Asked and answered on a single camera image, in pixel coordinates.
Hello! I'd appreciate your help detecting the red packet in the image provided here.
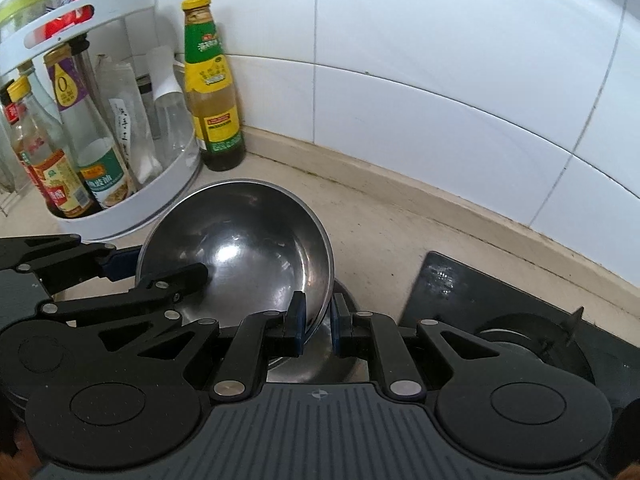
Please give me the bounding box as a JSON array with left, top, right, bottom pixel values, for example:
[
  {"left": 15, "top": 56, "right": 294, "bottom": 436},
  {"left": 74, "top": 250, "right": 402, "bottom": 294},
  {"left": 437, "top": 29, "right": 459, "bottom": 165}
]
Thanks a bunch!
[{"left": 30, "top": 5, "right": 96, "bottom": 43}]

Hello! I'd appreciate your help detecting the clear plastic bag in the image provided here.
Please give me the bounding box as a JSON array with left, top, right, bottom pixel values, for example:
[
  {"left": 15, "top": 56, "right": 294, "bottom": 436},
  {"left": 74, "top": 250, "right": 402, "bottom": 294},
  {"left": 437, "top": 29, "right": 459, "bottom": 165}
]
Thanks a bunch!
[{"left": 95, "top": 52, "right": 166, "bottom": 186}]

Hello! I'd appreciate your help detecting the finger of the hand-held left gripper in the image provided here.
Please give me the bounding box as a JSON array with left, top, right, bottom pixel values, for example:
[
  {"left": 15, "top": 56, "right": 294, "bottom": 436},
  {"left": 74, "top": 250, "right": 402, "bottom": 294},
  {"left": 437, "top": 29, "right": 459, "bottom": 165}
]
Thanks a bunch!
[
  {"left": 0, "top": 234, "right": 138, "bottom": 292},
  {"left": 42, "top": 262, "right": 209, "bottom": 366}
]

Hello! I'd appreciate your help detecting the black glass gas stove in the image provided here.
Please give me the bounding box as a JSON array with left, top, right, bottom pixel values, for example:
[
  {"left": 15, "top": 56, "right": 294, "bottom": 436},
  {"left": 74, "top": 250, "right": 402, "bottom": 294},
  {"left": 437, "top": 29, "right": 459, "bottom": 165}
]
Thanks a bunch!
[{"left": 397, "top": 251, "right": 640, "bottom": 413}]

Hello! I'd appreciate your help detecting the red label soy sauce bottle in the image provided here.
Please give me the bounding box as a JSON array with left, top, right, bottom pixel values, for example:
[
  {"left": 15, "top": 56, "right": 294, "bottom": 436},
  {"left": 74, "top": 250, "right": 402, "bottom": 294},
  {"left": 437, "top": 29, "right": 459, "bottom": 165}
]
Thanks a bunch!
[{"left": 0, "top": 91, "right": 38, "bottom": 196}]

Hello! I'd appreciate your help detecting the stainless steel bowl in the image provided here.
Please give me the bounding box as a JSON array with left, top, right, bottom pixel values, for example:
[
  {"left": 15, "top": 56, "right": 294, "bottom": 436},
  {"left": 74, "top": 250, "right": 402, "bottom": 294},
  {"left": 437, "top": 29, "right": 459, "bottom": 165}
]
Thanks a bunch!
[
  {"left": 265, "top": 280, "right": 373, "bottom": 386},
  {"left": 135, "top": 179, "right": 335, "bottom": 343}
]

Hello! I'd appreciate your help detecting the purple label sauce bottle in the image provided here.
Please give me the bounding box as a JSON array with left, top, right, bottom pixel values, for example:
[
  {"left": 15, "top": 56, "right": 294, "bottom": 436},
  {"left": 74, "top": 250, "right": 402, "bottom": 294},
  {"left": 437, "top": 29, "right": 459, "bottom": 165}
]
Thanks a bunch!
[{"left": 44, "top": 45, "right": 136, "bottom": 209}]

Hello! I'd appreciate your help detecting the white two-tier condiment rack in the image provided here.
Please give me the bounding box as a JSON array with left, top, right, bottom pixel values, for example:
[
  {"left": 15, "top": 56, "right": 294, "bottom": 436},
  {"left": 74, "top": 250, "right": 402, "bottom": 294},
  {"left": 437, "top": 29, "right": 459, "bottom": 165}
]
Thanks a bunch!
[{"left": 0, "top": 0, "right": 203, "bottom": 243}]

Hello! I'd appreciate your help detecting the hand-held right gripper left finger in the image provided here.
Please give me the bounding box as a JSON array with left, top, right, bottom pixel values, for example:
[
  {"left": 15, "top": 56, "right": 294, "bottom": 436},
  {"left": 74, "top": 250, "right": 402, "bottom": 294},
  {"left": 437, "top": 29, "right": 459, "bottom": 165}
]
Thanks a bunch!
[{"left": 145, "top": 292, "right": 306, "bottom": 402}]

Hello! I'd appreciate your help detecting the yellow green label bottle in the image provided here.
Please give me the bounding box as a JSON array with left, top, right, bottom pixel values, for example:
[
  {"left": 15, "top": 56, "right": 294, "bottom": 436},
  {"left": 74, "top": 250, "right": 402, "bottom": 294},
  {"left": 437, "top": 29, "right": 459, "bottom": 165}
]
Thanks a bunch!
[{"left": 181, "top": 0, "right": 247, "bottom": 172}]

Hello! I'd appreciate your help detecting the clear bottle with white top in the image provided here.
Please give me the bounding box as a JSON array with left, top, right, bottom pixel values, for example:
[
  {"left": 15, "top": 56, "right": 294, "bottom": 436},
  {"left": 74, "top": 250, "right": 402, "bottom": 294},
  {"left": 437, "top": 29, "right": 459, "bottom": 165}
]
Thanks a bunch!
[{"left": 147, "top": 45, "right": 189, "bottom": 161}]

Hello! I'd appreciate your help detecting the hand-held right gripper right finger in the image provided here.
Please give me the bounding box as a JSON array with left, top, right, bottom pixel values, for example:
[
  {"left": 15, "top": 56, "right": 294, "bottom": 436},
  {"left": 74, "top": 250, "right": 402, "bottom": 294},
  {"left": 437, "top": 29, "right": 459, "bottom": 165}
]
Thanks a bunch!
[{"left": 331, "top": 294, "right": 501, "bottom": 397}]

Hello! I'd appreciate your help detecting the green lid jar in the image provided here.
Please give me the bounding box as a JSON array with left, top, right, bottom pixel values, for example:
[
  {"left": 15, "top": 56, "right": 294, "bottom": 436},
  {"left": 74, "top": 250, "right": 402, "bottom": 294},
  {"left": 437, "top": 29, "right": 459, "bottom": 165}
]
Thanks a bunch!
[{"left": 0, "top": 0, "right": 47, "bottom": 32}]

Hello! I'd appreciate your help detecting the yellow cap vinegar bottle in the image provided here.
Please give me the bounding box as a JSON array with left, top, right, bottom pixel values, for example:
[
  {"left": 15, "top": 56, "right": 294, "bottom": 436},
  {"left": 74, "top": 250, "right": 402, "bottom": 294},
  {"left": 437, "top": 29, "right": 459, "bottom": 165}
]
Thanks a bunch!
[{"left": 7, "top": 77, "right": 103, "bottom": 218}]

